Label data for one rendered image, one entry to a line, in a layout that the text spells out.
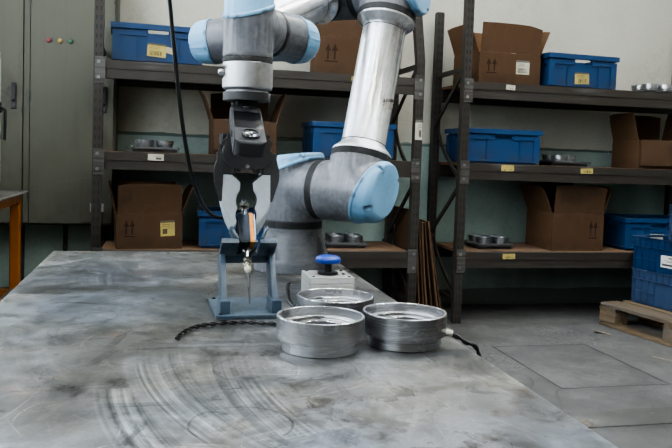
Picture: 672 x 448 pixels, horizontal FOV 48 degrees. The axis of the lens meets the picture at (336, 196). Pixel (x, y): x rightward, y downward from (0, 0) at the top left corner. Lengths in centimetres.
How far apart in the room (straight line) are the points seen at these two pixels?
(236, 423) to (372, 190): 75
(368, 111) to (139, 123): 359
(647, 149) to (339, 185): 415
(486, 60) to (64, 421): 433
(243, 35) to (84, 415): 61
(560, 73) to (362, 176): 381
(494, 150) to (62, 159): 263
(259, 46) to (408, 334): 48
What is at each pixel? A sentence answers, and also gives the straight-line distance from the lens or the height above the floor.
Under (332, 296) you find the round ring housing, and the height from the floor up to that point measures 83.
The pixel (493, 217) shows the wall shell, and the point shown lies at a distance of 543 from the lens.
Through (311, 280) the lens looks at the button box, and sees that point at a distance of 114.
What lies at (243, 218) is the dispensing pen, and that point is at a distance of 111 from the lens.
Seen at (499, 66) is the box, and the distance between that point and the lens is 488.
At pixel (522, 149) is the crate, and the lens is 496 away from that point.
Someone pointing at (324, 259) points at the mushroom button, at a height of 87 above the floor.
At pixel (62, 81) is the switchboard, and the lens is 473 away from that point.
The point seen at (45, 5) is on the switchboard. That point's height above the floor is 183.
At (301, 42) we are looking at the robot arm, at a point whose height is 121.
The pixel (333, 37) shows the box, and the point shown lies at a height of 172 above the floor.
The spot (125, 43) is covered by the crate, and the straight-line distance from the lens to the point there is 446.
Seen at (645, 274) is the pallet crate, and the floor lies 34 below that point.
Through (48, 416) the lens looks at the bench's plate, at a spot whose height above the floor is 80.
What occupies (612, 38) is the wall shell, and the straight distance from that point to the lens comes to 592.
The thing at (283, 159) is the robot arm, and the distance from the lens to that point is 144.
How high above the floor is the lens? 103
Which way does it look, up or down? 3 degrees down
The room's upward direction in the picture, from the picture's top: 2 degrees clockwise
